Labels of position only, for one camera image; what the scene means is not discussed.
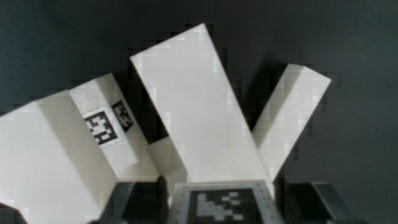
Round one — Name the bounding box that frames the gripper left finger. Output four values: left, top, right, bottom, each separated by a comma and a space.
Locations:
88, 177, 168, 224

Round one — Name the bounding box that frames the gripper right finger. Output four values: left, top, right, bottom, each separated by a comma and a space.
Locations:
273, 178, 367, 224

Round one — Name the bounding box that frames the white chair nut cube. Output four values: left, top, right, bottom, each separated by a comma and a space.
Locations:
165, 181, 284, 224

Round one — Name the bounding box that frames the white chair back frame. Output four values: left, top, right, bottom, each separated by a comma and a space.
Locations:
0, 26, 330, 224

